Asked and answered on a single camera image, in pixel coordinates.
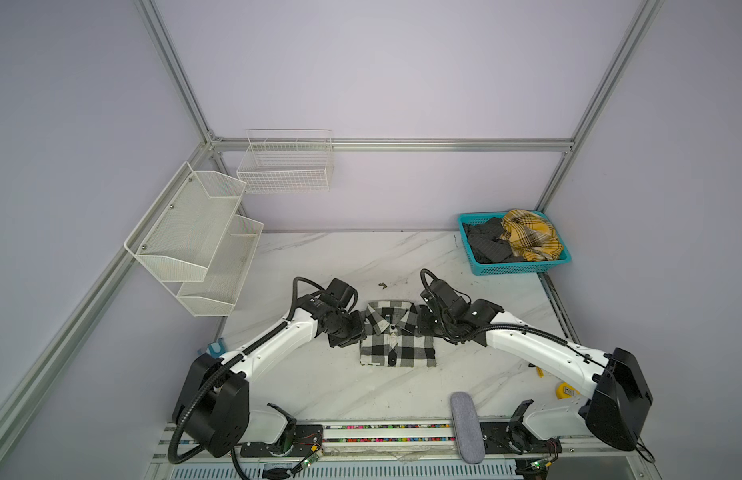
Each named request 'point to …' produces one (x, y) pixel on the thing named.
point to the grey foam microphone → (468, 428)
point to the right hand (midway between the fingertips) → (415, 323)
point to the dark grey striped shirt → (485, 242)
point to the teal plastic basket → (482, 268)
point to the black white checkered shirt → (392, 337)
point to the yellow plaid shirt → (530, 236)
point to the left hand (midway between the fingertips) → (363, 338)
